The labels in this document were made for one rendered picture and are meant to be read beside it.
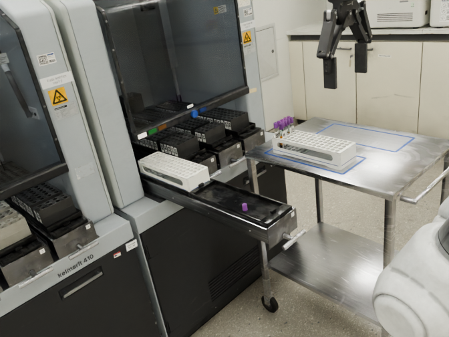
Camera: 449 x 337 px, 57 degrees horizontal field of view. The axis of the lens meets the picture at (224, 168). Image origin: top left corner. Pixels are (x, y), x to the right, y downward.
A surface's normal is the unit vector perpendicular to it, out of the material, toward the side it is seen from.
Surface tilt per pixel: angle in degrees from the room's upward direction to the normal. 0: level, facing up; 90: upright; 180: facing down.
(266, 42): 90
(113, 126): 90
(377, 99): 90
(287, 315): 0
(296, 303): 0
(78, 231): 90
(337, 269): 0
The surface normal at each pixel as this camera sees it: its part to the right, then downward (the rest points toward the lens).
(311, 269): -0.15, -0.89
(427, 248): -0.68, -0.53
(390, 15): -0.73, 0.39
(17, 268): 0.70, 0.22
